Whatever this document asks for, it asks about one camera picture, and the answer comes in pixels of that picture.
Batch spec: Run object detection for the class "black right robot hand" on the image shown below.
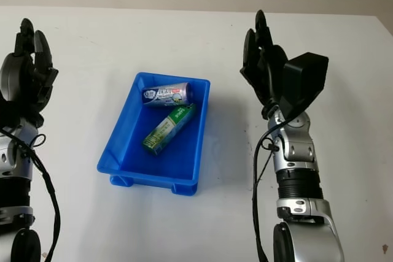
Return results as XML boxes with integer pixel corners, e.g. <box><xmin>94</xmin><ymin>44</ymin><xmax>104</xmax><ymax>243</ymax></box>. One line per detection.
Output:
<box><xmin>239</xmin><ymin>9</ymin><xmax>290</xmax><ymax>116</ymax></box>

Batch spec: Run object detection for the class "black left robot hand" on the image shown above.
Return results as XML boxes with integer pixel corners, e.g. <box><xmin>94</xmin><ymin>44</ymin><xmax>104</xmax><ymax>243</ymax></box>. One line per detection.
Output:
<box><xmin>0</xmin><ymin>18</ymin><xmax>59</xmax><ymax>128</ymax></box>

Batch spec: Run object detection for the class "silver purple bag roll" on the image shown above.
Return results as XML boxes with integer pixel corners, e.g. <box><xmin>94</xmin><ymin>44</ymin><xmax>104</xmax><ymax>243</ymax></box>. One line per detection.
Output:
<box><xmin>141</xmin><ymin>81</ymin><xmax>195</xmax><ymax>109</ymax></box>

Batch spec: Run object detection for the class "green toothpaste box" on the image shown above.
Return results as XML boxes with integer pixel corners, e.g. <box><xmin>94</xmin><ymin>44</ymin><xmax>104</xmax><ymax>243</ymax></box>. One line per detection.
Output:
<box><xmin>141</xmin><ymin>103</ymin><xmax>197</xmax><ymax>155</ymax></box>

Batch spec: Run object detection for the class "blue plastic tray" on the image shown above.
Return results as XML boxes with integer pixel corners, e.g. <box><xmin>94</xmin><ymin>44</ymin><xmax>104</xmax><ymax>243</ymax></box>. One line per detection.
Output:
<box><xmin>96</xmin><ymin>71</ymin><xmax>211</xmax><ymax>197</ymax></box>

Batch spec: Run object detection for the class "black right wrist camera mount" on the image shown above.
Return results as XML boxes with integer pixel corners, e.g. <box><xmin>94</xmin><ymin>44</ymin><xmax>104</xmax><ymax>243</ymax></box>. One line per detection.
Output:
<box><xmin>278</xmin><ymin>52</ymin><xmax>329</xmax><ymax>120</ymax></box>

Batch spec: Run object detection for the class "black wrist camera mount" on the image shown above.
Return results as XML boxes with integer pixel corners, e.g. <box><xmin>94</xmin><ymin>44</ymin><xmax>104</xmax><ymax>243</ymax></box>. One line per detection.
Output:
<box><xmin>0</xmin><ymin>94</ymin><xmax>21</xmax><ymax>133</ymax></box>
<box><xmin>278</xmin><ymin>52</ymin><xmax>329</xmax><ymax>120</ymax></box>

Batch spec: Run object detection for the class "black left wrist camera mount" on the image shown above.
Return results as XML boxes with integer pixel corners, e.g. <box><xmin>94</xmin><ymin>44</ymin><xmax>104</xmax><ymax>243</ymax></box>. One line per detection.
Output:
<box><xmin>0</xmin><ymin>94</ymin><xmax>21</xmax><ymax>133</ymax></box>

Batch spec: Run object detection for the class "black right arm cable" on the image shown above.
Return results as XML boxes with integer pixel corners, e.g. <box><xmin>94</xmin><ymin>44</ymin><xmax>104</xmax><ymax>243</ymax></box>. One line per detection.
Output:
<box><xmin>252</xmin><ymin>114</ymin><xmax>305</xmax><ymax>262</ymax></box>

